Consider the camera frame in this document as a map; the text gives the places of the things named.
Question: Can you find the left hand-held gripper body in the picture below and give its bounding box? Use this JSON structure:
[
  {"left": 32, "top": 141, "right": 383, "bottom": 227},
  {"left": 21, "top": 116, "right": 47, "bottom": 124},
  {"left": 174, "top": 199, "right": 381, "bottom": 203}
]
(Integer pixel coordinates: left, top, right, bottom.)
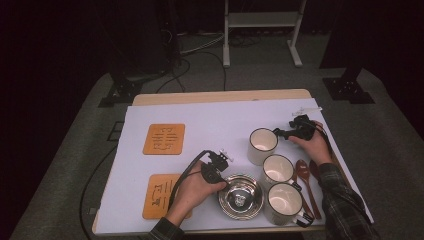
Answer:
[{"left": 200, "top": 149, "right": 234, "bottom": 184}]

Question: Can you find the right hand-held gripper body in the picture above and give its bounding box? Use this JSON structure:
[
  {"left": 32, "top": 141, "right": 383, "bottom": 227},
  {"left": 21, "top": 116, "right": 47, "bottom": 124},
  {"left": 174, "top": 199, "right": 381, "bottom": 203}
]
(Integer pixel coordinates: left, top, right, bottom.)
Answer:
[{"left": 289, "top": 106, "right": 324, "bottom": 141}]

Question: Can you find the shiny steel bowl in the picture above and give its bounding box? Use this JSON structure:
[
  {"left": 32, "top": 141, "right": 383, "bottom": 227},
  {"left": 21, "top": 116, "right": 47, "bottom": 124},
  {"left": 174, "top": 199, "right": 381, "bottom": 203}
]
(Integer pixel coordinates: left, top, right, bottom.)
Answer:
[{"left": 217, "top": 173, "right": 265, "bottom": 221}]

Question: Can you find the white mug black rim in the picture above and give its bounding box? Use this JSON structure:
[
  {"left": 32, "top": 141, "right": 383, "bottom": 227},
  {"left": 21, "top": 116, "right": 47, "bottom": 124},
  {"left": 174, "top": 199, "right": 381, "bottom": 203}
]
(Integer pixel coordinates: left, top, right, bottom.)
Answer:
[
  {"left": 247, "top": 127, "right": 281, "bottom": 167},
  {"left": 263, "top": 181, "right": 315, "bottom": 229},
  {"left": 259, "top": 153, "right": 303, "bottom": 193}
]

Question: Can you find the brown wooden spoon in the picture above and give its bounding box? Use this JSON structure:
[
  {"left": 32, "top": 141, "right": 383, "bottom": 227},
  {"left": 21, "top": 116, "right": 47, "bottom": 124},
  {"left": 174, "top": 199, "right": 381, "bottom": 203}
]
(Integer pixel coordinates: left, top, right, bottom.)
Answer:
[
  {"left": 294, "top": 159, "right": 323, "bottom": 220},
  {"left": 309, "top": 159, "right": 323, "bottom": 183}
]

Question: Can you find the engraved wooden coaster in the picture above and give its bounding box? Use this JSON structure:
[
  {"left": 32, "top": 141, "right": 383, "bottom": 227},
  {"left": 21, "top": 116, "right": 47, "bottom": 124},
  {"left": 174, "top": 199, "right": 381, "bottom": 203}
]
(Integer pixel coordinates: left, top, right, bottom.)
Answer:
[
  {"left": 142, "top": 173, "right": 193, "bottom": 220},
  {"left": 142, "top": 123, "right": 186, "bottom": 156}
]

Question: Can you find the person's right hand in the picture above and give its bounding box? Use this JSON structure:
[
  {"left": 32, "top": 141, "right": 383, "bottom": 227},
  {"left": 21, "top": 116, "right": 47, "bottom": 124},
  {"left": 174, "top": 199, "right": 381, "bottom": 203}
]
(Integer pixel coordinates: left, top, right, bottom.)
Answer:
[{"left": 288, "top": 121, "right": 334, "bottom": 167}]

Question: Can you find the person's left hand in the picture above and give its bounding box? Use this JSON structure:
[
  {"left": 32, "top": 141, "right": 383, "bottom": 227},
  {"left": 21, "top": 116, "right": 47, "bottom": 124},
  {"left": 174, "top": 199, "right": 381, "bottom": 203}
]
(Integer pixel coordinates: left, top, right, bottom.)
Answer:
[{"left": 165, "top": 161, "right": 228, "bottom": 228}]

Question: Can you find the white table cover sheet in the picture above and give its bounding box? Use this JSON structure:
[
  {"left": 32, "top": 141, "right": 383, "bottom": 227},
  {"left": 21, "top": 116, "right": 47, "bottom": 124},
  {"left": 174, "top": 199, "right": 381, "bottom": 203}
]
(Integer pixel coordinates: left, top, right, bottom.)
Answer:
[{"left": 94, "top": 97, "right": 374, "bottom": 236}]

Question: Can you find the black stand base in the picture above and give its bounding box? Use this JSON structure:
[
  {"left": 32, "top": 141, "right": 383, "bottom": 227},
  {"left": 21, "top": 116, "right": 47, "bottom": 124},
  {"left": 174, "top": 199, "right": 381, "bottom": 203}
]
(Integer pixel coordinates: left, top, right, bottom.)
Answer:
[
  {"left": 98, "top": 74, "right": 144, "bottom": 108},
  {"left": 321, "top": 64, "right": 376, "bottom": 105}
]

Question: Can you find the white metal stand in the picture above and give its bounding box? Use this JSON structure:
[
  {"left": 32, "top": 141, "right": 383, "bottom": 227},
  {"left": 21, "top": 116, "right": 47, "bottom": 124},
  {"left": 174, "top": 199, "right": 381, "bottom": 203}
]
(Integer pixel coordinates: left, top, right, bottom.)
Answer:
[{"left": 222, "top": 0, "right": 308, "bottom": 69}]

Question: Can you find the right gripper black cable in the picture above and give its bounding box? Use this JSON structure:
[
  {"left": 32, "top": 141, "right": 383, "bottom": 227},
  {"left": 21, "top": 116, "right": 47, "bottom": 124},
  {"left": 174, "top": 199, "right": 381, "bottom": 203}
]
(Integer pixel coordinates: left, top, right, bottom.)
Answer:
[{"left": 313, "top": 121, "right": 334, "bottom": 158}]

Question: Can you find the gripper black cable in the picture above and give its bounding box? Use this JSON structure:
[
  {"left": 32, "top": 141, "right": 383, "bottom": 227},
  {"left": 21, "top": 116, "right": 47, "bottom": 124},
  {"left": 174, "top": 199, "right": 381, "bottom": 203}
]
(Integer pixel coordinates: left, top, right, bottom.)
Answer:
[
  {"left": 168, "top": 149, "right": 218, "bottom": 209},
  {"left": 313, "top": 121, "right": 334, "bottom": 158}
]

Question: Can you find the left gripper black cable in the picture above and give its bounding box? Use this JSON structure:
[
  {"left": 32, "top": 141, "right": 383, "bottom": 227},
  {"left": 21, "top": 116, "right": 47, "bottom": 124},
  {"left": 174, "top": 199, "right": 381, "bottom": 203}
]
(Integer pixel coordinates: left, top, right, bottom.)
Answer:
[{"left": 168, "top": 149, "right": 218, "bottom": 209}]

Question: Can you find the black floor cable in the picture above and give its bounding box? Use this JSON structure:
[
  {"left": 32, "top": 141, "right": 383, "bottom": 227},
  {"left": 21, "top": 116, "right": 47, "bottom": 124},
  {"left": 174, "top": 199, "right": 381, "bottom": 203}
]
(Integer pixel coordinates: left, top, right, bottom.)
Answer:
[
  {"left": 78, "top": 144, "right": 118, "bottom": 240},
  {"left": 154, "top": 49, "right": 228, "bottom": 94}
]

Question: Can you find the white floor cable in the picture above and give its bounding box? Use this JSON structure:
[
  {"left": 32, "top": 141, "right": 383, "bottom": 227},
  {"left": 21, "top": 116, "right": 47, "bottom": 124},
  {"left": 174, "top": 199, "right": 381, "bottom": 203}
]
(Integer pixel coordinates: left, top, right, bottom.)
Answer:
[{"left": 179, "top": 31, "right": 225, "bottom": 56}]

